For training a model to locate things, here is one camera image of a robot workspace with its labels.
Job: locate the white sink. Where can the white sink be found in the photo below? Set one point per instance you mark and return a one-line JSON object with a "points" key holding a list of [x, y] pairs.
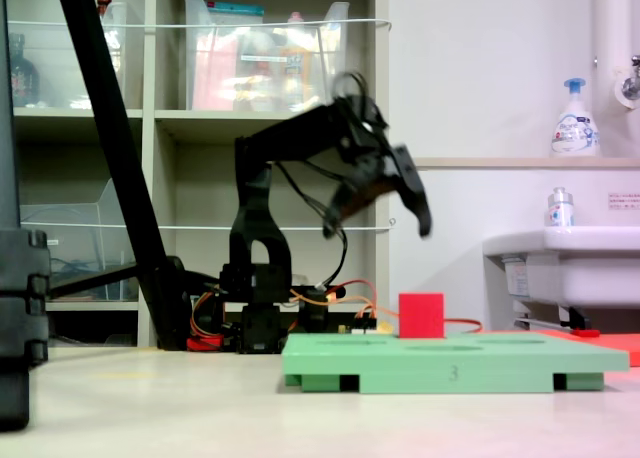
{"points": [[575, 273]]}

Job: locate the white wall pipe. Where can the white wall pipe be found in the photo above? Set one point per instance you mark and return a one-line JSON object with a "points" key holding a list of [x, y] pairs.
{"points": [[607, 28]]}

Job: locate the clear plastic file box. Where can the clear plastic file box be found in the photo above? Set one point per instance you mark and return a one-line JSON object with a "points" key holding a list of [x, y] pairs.
{"points": [[131, 53], [75, 218]]}

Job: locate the black tripod brace bar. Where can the black tripod brace bar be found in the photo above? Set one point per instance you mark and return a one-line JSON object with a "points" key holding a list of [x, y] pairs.
{"points": [[90, 280]]}

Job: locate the black notched tripod leg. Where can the black notched tripod leg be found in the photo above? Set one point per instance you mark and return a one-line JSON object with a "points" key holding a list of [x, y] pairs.
{"points": [[22, 288]]}

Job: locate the white blue pump soap bottle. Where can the white blue pump soap bottle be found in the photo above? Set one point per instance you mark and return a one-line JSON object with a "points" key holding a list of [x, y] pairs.
{"points": [[575, 133]]}

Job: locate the red square block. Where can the red square block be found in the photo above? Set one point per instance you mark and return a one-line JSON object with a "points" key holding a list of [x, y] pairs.
{"points": [[421, 315]]}

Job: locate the green shape sorting board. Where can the green shape sorting board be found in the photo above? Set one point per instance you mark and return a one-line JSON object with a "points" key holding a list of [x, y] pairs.
{"points": [[450, 363]]}

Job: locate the dark patterned bottle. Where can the dark patterned bottle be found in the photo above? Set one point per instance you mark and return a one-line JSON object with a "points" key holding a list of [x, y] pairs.
{"points": [[22, 78]]}

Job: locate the small clear sanitizer bottle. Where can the small clear sanitizer bottle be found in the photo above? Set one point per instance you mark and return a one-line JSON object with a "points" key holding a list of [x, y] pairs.
{"points": [[560, 213]]}

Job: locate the small yellow tab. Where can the small yellow tab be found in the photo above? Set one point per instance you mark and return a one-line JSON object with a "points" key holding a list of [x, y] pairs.
{"points": [[385, 328]]}

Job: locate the yellow bottle with pink cap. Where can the yellow bottle with pink cap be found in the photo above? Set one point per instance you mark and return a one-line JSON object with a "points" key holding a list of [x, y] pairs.
{"points": [[295, 63]]}

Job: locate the beige shelf unit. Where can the beige shelf unit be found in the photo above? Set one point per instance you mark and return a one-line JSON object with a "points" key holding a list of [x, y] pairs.
{"points": [[200, 120]]}

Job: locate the metal faucet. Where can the metal faucet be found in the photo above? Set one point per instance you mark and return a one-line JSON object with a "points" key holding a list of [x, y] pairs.
{"points": [[629, 85]]}

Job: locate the brown bottle with red cap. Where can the brown bottle with red cap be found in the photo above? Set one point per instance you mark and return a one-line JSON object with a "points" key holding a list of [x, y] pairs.
{"points": [[104, 0]]}

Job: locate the red table clamp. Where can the red table clamp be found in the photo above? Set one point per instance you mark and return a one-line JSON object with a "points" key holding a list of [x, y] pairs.
{"points": [[205, 343]]}

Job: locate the large clear storage bin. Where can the large clear storage bin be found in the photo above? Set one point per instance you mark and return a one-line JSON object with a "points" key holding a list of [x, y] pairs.
{"points": [[195, 53]]}

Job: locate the orange flat block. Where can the orange flat block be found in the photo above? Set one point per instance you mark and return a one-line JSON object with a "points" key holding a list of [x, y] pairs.
{"points": [[625, 347]]}

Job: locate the pink packet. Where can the pink packet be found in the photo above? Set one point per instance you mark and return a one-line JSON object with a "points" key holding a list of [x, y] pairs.
{"points": [[212, 78]]}

